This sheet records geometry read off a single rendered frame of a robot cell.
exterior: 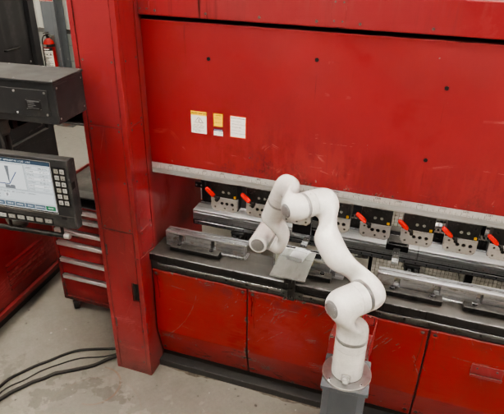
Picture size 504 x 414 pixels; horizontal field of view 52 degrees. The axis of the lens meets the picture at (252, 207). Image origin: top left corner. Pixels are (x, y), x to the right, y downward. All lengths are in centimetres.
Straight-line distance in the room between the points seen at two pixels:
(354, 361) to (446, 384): 109
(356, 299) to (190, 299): 147
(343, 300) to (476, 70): 111
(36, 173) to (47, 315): 179
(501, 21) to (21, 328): 347
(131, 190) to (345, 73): 122
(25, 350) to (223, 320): 147
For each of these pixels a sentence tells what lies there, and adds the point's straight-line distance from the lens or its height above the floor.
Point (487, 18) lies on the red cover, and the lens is 230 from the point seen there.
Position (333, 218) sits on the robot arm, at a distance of 192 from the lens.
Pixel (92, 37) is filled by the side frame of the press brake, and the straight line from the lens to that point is 258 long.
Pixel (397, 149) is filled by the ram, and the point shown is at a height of 165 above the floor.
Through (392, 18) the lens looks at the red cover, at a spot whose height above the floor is 221.
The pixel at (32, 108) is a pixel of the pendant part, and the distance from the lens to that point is 247.
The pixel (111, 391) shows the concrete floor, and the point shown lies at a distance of 348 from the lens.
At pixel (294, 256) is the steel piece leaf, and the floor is 100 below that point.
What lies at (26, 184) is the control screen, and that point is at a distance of 263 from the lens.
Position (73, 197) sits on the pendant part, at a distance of 253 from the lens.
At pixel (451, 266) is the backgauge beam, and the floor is 92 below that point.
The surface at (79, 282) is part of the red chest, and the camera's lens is 390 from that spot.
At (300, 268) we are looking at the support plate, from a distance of 266.
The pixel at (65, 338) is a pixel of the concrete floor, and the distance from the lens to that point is 392.
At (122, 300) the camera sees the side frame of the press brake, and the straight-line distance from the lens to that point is 320.
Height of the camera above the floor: 251
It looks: 28 degrees down
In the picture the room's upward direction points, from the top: 1 degrees clockwise
